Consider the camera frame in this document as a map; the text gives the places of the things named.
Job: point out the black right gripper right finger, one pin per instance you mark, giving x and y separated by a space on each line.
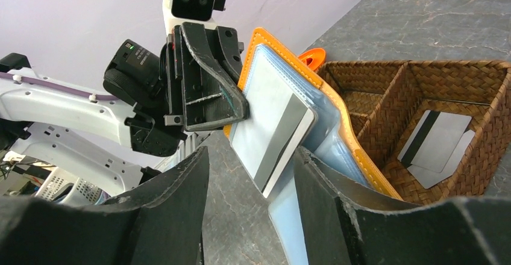
345 222

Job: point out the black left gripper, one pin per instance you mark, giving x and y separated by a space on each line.
203 67

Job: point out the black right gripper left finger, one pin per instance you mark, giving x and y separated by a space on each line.
158 222

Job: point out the white card with black stripe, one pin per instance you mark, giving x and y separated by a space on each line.
279 118

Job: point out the yellow leather card holder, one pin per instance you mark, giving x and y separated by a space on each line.
339 107

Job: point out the grey card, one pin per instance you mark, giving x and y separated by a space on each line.
433 139

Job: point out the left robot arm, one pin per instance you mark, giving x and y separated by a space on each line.
152 104

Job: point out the orange letter shaped block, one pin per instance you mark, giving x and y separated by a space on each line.
313 58

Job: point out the brown woven basket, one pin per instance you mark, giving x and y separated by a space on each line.
386 99

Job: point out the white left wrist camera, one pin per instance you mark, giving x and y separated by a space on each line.
176 12

